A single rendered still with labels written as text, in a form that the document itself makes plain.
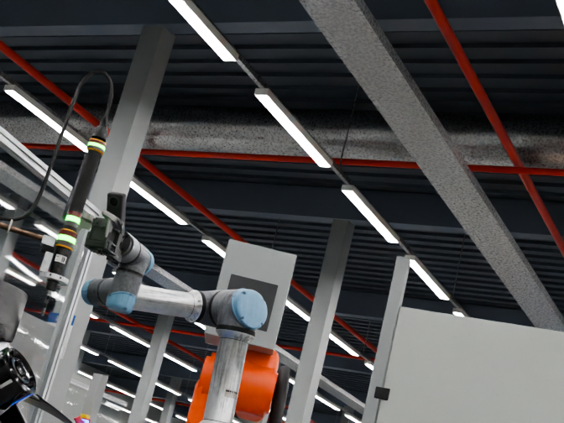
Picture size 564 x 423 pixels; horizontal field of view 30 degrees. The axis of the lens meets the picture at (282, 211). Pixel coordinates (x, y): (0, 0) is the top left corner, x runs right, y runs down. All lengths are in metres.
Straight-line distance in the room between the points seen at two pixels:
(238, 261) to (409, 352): 2.65
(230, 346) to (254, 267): 3.55
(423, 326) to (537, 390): 0.49
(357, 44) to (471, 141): 3.81
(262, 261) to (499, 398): 2.87
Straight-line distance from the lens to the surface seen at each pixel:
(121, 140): 9.92
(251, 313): 3.03
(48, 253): 2.55
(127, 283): 2.84
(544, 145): 10.90
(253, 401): 6.52
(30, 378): 2.45
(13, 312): 2.61
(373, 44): 7.48
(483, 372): 4.04
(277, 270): 6.56
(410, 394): 4.06
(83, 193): 2.59
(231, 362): 3.03
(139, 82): 10.13
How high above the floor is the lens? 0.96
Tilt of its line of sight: 18 degrees up
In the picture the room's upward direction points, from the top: 14 degrees clockwise
